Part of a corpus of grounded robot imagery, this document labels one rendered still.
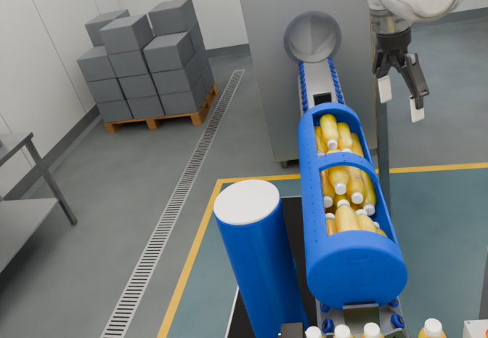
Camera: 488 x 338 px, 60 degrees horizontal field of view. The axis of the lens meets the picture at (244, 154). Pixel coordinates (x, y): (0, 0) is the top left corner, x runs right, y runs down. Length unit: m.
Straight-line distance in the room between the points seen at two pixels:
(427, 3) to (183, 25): 4.09
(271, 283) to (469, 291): 1.25
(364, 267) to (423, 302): 1.40
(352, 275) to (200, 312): 1.62
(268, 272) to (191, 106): 3.09
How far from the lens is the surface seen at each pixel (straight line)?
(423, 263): 2.83
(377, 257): 1.25
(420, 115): 1.09
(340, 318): 1.45
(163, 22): 4.84
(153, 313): 2.91
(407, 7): 0.81
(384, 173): 2.86
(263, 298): 1.97
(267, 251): 1.76
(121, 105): 5.00
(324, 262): 1.25
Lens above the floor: 2.11
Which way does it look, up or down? 32 degrees down
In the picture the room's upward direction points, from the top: 15 degrees counter-clockwise
